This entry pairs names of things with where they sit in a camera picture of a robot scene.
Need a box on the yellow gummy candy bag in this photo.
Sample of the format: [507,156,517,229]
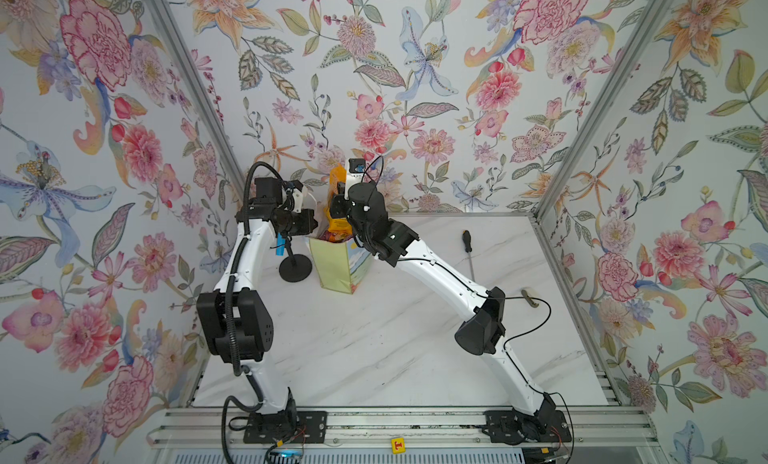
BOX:
[323,165,353,243]

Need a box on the painted landscape paper bag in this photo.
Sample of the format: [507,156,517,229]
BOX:
[308,233,373,295]

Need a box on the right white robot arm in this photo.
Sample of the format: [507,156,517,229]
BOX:
[329,182,574,445]

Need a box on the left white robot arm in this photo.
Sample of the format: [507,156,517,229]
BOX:
[196,177,318,415]

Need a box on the small beige object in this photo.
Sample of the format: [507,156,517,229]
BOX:
[520,289,540,308]

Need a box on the yellow marker cube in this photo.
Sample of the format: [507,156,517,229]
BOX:
[390,437,406,455]

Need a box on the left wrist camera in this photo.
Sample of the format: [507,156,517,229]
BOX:
[290,181,317,213]

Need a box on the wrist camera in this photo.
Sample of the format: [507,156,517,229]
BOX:
[345,158,367,192]
[290,181,317,213]

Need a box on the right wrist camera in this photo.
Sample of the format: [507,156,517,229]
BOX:
[345,158,367,192]

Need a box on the black handled screwdriver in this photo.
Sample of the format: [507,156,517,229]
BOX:
[461,230,476,280]

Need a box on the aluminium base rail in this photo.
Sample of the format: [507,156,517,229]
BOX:
[148,406,658,449]

